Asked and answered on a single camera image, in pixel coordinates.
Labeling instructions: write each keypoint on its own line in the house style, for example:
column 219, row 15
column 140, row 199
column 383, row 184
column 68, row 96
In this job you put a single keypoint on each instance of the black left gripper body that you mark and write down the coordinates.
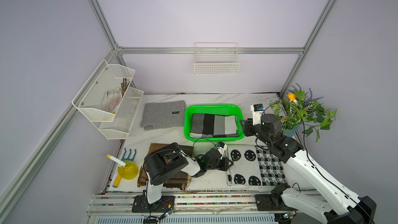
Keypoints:
column 220, row 164

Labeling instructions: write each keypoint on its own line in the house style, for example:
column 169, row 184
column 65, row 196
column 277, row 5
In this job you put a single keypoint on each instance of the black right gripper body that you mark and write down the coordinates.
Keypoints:
column 256, row 130

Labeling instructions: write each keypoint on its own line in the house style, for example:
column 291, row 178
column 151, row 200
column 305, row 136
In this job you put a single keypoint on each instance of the black white checked scarf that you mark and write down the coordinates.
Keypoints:
column 213, row 126

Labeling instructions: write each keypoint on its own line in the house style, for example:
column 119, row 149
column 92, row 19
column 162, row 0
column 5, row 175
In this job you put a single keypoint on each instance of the smiley face scarf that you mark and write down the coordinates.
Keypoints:
column 254, row 166

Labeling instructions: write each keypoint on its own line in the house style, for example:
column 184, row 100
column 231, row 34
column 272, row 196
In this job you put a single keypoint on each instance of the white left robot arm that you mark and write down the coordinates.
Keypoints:
column 154, row 193

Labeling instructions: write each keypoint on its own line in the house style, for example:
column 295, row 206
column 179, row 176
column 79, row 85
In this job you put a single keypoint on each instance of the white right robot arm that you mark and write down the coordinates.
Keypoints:
column 340, row 205

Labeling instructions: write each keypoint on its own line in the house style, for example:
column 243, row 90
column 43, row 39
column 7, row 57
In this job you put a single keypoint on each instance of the green plastic basket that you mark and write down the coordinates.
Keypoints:
column 223, row 109

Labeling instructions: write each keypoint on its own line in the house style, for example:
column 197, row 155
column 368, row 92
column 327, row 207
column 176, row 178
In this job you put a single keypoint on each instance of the grey folded scarf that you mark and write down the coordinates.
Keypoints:
column 163, row 115

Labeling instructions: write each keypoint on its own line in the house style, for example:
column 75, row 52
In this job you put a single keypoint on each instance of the artificial plant in blue vase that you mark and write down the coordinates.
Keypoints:
column 300, row 109

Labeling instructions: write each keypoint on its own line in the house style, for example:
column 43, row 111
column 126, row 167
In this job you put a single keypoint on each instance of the yellow spray bottle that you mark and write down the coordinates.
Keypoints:
column 127, row 170

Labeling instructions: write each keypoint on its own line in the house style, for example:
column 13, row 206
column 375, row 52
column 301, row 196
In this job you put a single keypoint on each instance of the blue plastic rake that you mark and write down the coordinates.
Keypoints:
column 129, row 155

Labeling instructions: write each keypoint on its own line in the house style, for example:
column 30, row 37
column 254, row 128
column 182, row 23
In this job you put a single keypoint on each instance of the white glove in shelf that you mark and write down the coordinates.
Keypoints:
column 111, row 100

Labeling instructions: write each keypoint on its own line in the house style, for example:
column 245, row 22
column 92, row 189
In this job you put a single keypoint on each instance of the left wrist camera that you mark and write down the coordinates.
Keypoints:
column 222, row 148

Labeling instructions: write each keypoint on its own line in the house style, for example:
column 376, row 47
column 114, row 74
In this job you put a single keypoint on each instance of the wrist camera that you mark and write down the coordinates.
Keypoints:
column 222, row 148
column 257, row 111

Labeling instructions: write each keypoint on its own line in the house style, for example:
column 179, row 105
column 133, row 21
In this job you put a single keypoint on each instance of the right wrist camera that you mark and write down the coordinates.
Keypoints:
column 257, row 111

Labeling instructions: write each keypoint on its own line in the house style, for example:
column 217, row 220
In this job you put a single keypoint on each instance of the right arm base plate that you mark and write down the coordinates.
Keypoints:
column 271, row 203

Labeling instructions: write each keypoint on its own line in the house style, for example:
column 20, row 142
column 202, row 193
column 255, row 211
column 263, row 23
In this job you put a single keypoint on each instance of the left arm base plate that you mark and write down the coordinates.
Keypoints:
column 163, row 205

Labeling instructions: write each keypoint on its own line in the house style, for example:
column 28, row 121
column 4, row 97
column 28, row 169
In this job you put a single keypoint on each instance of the small white wire basket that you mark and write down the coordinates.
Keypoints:
column 216, row 59

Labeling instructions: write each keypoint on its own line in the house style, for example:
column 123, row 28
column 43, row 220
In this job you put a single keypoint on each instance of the white wire wall shelf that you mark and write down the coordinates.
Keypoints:
column 88, row 101

